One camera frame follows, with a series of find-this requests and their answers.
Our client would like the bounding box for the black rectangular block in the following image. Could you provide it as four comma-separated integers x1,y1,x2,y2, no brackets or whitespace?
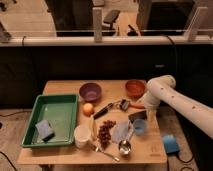
128,111,147,123

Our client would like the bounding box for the bunch of red grapes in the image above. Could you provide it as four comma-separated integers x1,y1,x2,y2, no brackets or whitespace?
98,120,116,149

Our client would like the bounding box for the orange bowl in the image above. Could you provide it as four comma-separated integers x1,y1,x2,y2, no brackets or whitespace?
125,80,145,98

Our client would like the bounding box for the blue floor object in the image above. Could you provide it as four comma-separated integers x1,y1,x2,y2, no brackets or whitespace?
163,135,180,154

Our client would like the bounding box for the wooden table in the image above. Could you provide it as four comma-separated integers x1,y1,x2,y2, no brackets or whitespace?
16,79,168,171

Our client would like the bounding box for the black handled brush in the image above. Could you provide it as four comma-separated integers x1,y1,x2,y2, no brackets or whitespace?
93,99,130,119

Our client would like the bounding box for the metal spoon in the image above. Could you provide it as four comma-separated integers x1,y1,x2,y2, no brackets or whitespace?
90,142,121,163

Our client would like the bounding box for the white railing ledge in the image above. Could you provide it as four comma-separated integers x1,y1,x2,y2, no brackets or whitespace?
0,35,213,47

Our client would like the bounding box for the orange fruit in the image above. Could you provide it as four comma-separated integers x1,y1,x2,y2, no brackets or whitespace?
83,103,94,117

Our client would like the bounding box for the banana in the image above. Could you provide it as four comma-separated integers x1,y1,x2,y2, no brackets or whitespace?
89,115,97,141

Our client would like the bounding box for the white cup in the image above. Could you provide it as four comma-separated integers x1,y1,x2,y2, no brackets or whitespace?
74,125,91,148

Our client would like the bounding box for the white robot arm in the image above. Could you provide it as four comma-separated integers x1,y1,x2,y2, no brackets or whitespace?
138,75,213,139

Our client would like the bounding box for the blue plastic cup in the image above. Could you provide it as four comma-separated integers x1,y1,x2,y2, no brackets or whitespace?
133,119,146,136

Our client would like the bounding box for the grey blue cloth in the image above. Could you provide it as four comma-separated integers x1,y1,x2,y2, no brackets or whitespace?
112,121,134,144

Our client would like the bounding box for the blue sponge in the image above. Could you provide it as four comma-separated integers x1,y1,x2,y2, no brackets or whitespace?
35,120,54,141

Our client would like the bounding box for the orange carrot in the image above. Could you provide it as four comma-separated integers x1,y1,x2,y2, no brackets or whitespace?
130,103,145,109

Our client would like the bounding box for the purple bowl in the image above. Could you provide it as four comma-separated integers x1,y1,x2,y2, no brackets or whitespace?
79,82,102,102

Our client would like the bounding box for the green plastic tray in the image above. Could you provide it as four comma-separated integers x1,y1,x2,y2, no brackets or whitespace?
22,94,78,148

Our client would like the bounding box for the metal measuring scoop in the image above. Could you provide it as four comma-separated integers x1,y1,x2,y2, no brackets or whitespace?
118,129,135,157

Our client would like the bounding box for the office chair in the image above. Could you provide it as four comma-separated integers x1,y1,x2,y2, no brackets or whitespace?
102,10,120,36

